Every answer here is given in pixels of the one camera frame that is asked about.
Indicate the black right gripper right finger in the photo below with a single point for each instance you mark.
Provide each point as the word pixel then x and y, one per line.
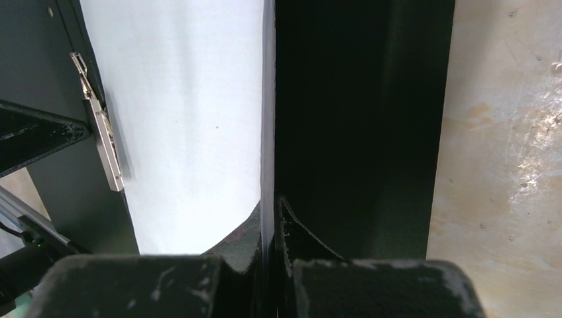
pixel 317 282

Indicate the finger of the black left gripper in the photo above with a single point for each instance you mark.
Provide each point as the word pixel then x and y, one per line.
pixel 28 135

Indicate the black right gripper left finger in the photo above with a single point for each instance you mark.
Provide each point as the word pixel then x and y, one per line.
pixel 222 282

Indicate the white paper sheet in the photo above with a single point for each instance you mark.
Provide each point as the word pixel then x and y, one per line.
pixel 183 83

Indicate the black file folder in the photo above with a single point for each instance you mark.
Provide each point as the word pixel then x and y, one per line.
pixel 359 100

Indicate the aluminium frame rail front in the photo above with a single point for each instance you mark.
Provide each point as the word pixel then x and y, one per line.
pixel 33 227

